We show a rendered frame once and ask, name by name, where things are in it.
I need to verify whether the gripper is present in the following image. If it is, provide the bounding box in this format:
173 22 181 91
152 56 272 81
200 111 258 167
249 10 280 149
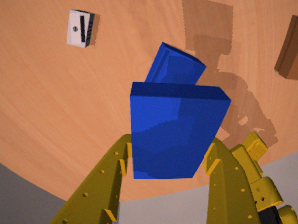
49 134 261 224

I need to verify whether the pencil sharpener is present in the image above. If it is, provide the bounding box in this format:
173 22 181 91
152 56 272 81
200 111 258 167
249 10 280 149
67 10 95 48

